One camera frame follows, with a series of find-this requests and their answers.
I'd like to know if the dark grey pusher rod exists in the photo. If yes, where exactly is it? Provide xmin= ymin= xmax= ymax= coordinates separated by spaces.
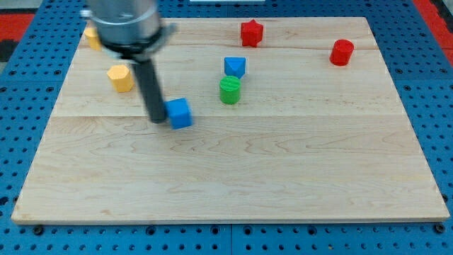
xmin=132 ymin=59 xmax=167 ymax=124

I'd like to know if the yellow hexagon block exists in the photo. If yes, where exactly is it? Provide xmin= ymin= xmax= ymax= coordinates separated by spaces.
xmin=107 ymin=64 xmax=134 ymax=93

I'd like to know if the blue cube block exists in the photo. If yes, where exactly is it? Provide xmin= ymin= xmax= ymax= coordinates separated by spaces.
xmin=165 ymin=98 xmax=193 ymax=130

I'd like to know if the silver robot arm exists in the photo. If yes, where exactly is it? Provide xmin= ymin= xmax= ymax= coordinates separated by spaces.
xmin=80 ymin=0 xmax=176 ymax=123

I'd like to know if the yellow block behind arm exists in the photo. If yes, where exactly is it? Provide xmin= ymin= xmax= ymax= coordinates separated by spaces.
xmin=84 ymin=27 xmax=103 ymax=51

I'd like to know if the green cylinder block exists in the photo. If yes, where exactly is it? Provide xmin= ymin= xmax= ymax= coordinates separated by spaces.
xmin=219 ymin=76 xmax=241 ymax=105

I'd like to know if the blue triangle block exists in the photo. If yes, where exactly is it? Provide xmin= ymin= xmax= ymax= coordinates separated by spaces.
xmin=224 ymin=57 xmax=246 ymax=79

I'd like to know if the red star block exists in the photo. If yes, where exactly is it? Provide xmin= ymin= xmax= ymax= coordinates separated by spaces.
xmin=240 ymin=19 xmax=264 ymax=47

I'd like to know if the wooden board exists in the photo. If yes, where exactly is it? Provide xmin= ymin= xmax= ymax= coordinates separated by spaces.
xmin=11 ymin=17 xmax=450 ymax=225

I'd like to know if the red cylinder block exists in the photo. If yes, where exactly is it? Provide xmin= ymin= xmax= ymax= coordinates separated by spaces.
xmin=329 ymin=39 xmax=355 ymax=66

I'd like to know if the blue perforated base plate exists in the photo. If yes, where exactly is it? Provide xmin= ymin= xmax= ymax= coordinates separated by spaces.
xmin=1 ymin=0 xmax=452 ymax=254

